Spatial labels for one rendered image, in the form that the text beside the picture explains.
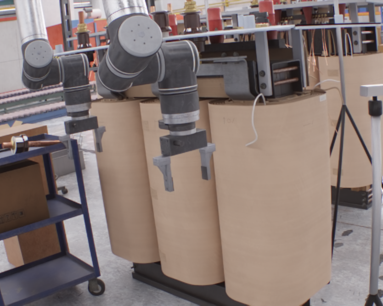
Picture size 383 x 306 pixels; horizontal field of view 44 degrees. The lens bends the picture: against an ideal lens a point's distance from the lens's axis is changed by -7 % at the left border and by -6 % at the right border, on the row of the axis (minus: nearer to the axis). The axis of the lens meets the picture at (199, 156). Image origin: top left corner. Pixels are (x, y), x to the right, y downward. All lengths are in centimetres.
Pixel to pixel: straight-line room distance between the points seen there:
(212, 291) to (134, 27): 169
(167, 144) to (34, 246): 209
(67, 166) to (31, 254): 262
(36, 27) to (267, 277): 133
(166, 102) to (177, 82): 6
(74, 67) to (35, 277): 144
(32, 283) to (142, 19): 202
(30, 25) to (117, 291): 167
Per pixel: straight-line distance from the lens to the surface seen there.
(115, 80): 128
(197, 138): 142
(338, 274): 287
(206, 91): 218
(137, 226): 263
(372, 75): 363
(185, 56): 135
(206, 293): 260
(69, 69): 195
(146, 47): 113
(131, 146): 251
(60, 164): 577
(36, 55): 177
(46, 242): 337
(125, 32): 113
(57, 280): 287
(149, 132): 230
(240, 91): 193
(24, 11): 186
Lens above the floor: 134
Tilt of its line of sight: 13 degrees down
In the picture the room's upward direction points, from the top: 6 degrees counter-clockwise
